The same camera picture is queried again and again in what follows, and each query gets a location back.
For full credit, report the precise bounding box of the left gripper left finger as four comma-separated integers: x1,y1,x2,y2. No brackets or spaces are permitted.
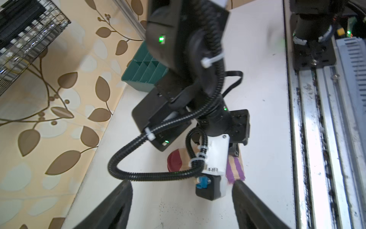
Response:
75,180,133,229

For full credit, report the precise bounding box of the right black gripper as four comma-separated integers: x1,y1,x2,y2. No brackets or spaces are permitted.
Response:
197,109,250,145

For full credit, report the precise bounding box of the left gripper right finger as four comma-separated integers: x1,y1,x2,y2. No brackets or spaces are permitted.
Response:
232,180,289,229

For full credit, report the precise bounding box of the beige maroon striped sock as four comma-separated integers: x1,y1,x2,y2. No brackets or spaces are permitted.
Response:
167,143,246,184

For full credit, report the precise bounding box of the green compartment tray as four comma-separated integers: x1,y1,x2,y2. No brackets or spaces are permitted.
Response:
121,42,168,93

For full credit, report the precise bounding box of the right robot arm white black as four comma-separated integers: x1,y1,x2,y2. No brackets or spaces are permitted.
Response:
107,1,250,181

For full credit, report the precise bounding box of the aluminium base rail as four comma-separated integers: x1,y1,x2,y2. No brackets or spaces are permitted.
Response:
284,1,366,229

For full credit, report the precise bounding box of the back wall wire basket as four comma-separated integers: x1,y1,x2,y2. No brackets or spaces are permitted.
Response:
1,0,71,94

